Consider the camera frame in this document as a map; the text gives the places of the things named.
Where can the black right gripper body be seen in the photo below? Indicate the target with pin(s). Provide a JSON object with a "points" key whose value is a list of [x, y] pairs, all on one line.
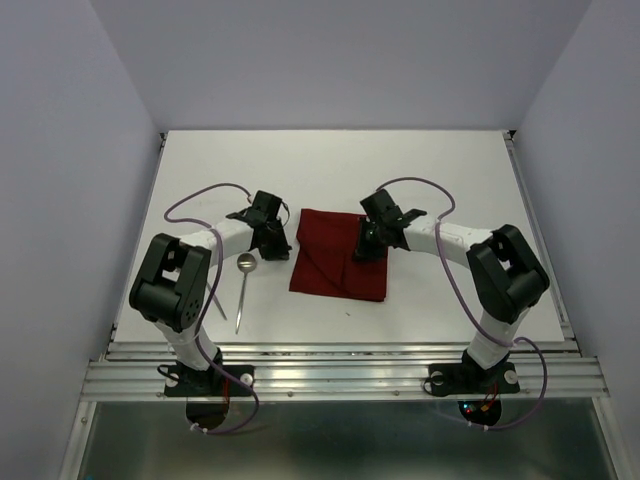
{"points": [[371, 243]]}

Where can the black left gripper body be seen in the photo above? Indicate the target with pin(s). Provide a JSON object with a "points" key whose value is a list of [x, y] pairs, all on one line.
{"points": [[276, 245]]}

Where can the dark red cloth napkin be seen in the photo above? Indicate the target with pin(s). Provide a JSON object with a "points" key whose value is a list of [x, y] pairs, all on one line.
{"points": [[325, 265]]}

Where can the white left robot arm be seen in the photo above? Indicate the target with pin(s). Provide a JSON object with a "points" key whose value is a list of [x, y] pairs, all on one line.
{"points": [[178, 276]]}

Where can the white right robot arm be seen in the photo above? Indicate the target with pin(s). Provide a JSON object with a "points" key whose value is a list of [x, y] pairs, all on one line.
{"points": [[507, 275]]}

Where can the silver metal spoon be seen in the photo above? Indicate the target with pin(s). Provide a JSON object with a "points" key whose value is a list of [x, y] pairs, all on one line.
{"points": [[246, 264]]}

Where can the aluminium right side rail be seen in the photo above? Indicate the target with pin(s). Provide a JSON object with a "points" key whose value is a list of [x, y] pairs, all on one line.
{"points": [[566, 327]]}

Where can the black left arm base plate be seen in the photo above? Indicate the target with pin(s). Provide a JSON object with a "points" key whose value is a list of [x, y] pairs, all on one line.
{"points": [[184, 382]]}

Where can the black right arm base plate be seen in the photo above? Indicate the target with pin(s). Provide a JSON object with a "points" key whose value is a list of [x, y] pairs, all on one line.
{"points": [[445, 379]]}

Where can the aluminium front frame rail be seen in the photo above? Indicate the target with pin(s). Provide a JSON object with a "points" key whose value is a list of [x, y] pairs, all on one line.
{"points": [[324, 372]]}

